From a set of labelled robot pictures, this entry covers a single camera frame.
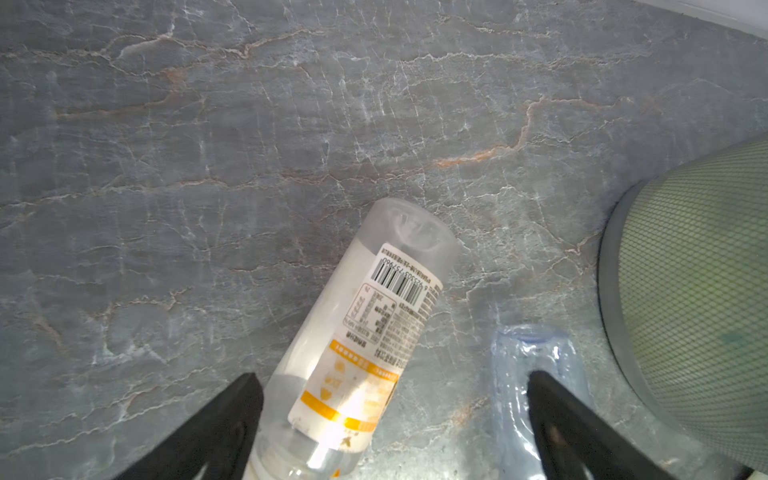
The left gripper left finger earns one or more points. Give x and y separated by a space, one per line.
215 443

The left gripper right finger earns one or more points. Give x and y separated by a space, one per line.
574 443

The bin with green bag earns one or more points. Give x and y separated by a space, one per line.
682 284

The purple label clear bottle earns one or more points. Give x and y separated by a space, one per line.
516 352

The white cap orange label bottle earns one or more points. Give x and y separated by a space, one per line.
330 390

